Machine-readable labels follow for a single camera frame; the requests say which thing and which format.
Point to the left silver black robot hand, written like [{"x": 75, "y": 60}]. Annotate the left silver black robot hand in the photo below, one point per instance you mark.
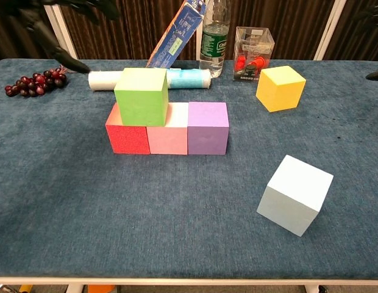
[{"x": 64, "y": 59}]

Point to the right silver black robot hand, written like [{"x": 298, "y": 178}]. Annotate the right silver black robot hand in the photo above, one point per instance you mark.
[{"x": 376, "y": 75}]

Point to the green foam cube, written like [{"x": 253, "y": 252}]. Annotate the green foam cube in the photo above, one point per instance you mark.
[{"x": 140, "y": 103}]

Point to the yellow foam cube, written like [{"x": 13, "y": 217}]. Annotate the yellow foam cube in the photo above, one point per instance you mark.
[{"x": 283, "y": 94}]

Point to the red foam cube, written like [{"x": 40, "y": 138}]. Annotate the red foam cube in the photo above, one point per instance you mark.
[{"x": 128, "y": 140}]

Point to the pink foam cube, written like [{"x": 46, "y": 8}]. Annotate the pink foam cube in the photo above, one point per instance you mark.
[{"x": 167, "y": 140}]

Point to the purple foam cube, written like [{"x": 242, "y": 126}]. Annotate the purple foam cube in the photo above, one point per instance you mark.
[{"x": 207, "y": 137}]

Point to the dark red grape bunch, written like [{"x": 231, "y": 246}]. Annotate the dark red grape bunch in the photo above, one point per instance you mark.
[{"x": 33, "y": 82}]

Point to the blue cardboard box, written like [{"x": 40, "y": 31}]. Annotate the blue cardboard box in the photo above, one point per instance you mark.
[{"x": 176, "y": 42}]

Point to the clear box with red pieces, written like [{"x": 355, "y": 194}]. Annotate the clear box with red pieces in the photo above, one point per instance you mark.
[{"x": 253, "y": 49}]

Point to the white plastic bag roll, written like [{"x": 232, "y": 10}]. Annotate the white plastic bag roll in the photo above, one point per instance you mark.
[{"x": 192, "y": 81}]

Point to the clear plastic water bottle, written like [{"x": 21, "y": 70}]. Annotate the clear plastic water bottle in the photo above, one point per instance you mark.
[{"x": 213, "y": 45}]

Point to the light blue foam cube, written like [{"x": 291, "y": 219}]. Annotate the light blue foam cube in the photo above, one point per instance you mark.
[{"x": 286, "y": 207}]

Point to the orange object under table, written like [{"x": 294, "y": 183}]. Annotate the orange object under table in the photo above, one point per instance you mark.
[{"x": 100, "y": 289}]

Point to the white screen post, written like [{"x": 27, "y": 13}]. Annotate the white screen post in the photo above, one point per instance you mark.
[
  {"x": 62, "y": 36},
  {"x": 198, "y": 45},
  {"x": 329, "y": 30}
]

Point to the white table frame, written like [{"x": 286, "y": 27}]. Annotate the white table frame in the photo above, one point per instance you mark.
[{"x": 189, "y": 281}]

